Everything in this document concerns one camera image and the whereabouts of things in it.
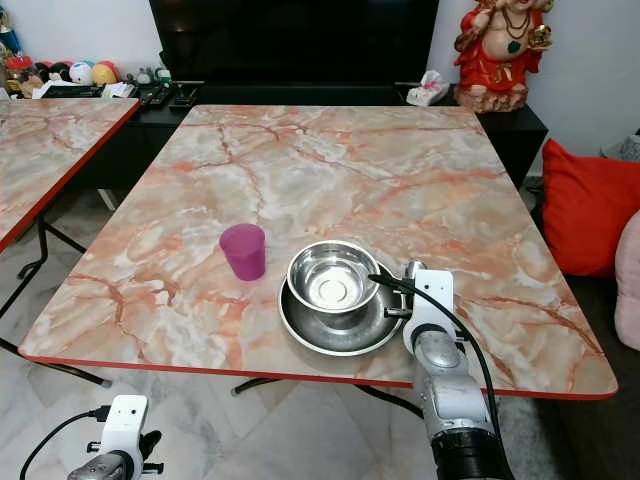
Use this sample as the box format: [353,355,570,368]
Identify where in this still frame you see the stainless steel plate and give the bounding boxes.
[279,275,410,357]

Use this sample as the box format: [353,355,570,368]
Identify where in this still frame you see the stainless steel bowl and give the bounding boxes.
[287,241,383,316]

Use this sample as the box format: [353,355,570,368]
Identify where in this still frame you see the pink plastic cup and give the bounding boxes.
[220,223,267,282]

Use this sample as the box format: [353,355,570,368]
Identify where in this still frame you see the red cushion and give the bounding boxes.
[540,138,640,279]

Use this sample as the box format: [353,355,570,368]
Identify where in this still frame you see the white tissue pack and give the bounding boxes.
[406,70,450,107]

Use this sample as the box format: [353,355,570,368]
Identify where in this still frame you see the pink cushion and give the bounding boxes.
[614,210,640,351]

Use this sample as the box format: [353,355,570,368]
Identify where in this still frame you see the red laughing buddha statue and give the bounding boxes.
[453,0,555,113]

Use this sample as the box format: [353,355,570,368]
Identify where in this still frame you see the black flat television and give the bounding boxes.
[148,0,442,87]

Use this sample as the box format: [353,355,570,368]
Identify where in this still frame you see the black remote controls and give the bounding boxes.
[140,84,202,110]

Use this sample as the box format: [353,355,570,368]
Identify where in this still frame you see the red lid snack jar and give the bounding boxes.
[5,54,33,98]

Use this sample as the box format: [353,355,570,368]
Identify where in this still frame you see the black green gadget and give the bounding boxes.
[135,67,174,89]

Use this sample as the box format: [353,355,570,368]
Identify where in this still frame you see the blue and gold trophy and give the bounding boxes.
[0,8,24,57]

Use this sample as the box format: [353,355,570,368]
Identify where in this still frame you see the white blue round toy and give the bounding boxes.
[68,61,94,86]

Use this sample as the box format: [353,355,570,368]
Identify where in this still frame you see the yellow orange round toy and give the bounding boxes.
[91,60,120,88]

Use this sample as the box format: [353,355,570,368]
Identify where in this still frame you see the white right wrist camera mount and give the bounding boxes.
[403,269,455,355]

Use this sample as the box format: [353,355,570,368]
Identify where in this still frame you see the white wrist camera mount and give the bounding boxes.
[403,269,455,355]
[105,395,150,462]

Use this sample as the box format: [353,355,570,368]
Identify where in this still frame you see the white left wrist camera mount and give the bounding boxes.
[105,395,150,462]

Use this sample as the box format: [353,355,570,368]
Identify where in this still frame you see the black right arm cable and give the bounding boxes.
[368,273,502,421]

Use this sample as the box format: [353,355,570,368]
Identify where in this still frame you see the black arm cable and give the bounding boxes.
[19,405,112,480]
[368,273,502,421]

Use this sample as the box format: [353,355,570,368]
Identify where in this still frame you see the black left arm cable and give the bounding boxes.
[19,405,112,480]

